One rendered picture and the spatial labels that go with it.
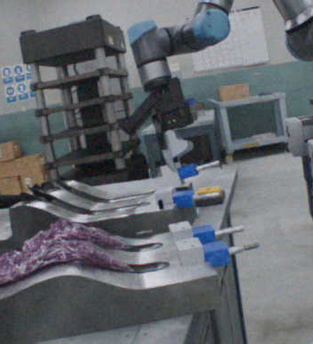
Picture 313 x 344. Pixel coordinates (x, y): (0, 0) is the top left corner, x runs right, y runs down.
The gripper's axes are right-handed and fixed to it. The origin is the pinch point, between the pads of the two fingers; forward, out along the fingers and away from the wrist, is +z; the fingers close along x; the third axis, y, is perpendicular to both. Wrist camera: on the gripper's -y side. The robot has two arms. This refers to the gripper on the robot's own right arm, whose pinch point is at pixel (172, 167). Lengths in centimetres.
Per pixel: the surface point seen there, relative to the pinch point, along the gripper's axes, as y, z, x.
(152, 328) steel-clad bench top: 2, 22, -48
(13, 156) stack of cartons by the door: -367, -94, 549
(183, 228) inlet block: 5.3, 11.2, -29.2
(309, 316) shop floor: 19, 84, 109
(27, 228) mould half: -31.9, 4.5, -17.4
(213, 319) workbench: -1.9, 40.2, 5.2
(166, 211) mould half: 0.0, 8.4, -17.2
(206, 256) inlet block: 9.9, 15.2, -38.6
